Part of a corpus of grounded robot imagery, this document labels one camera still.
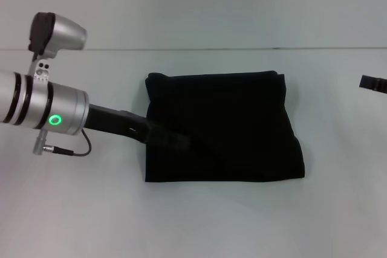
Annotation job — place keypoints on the black t-shirt with FREE print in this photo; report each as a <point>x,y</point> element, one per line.
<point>223,128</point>

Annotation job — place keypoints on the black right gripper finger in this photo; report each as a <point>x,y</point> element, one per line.
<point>373,84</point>

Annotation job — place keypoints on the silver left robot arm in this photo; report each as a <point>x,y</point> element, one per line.
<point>42,98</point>

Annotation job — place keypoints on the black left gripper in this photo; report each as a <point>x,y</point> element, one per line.
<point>118,123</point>

